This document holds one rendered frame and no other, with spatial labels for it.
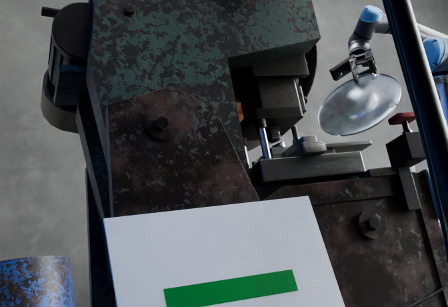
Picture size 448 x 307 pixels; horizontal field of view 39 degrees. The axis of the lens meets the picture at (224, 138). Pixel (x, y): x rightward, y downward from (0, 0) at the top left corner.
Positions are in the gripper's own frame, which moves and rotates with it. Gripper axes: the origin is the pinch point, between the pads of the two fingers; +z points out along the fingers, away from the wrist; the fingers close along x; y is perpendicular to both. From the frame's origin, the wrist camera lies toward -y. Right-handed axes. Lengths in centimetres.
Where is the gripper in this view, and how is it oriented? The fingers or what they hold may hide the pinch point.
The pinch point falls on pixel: (355, 82)
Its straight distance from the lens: 222.1
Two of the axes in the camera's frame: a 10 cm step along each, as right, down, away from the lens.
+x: 3.9, 8.1, 4.4
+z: -1.4, 5.2, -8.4
